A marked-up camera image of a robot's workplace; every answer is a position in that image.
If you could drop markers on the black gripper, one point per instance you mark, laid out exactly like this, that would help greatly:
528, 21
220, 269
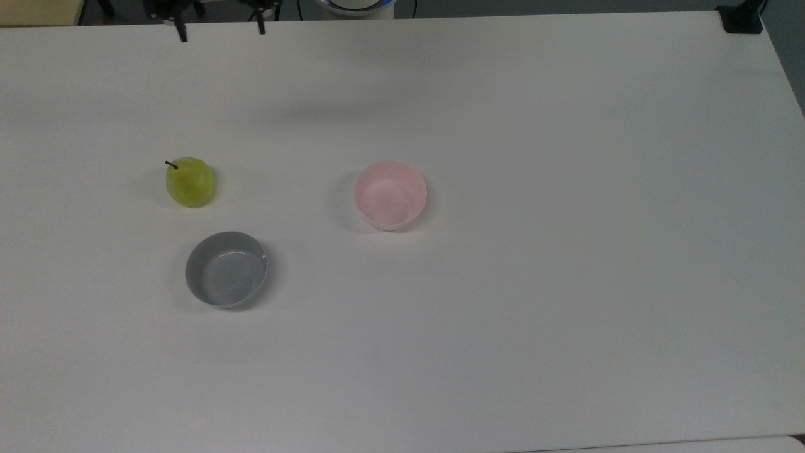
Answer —
162, 6

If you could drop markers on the green pear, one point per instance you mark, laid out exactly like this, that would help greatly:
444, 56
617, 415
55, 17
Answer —
190, 182

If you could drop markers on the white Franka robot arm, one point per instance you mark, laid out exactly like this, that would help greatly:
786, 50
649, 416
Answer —
355, 7

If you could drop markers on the pink plastic bowl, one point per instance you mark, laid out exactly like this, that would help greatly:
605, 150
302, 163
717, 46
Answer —
390, 195

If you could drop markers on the grey plastic bowl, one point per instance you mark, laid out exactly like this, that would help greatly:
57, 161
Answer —
226, 270

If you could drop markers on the beige board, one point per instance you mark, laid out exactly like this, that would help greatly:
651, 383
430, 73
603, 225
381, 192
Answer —
38, 11

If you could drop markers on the black clamp pole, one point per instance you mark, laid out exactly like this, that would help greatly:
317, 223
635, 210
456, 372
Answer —
742, 19

